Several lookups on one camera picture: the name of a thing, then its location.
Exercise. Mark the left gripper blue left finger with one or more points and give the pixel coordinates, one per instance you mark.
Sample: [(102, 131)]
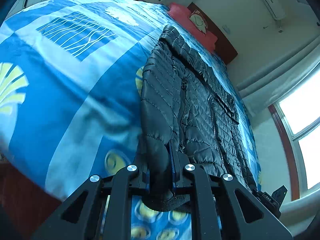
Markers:
[(99, 209)]

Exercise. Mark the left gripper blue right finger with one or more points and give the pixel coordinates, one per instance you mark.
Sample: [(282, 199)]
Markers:
[(221, 207)]

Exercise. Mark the black quilted down jacket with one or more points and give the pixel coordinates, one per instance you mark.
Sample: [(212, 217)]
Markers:
[(184, 109)]

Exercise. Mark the white window curtain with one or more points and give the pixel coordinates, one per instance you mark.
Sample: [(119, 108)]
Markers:
[(270, 84)]

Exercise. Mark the blue patterned bed sheet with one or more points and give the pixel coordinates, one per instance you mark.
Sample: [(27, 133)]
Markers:
[(71, 81)]

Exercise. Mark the dark wooden headboard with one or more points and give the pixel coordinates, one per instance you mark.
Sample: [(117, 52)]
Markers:
[(223, 47)]

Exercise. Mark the red pillow with print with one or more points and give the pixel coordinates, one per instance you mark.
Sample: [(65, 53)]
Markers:
[(195, 24)]

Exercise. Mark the bright window with frame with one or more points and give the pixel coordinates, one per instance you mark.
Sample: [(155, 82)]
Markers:
[(296, 116)]

